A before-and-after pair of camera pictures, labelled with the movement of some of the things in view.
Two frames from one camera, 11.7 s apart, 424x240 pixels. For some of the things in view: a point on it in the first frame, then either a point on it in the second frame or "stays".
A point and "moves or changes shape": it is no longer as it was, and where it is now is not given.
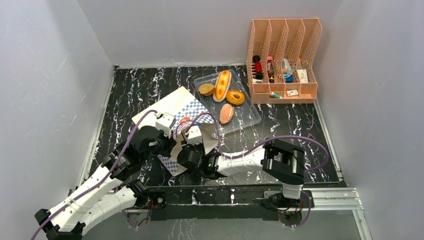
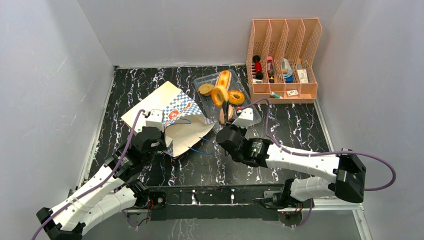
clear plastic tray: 222,95 stays
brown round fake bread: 207,89 stays
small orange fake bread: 226,113 stays
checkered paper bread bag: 178,114 moves or changes shape
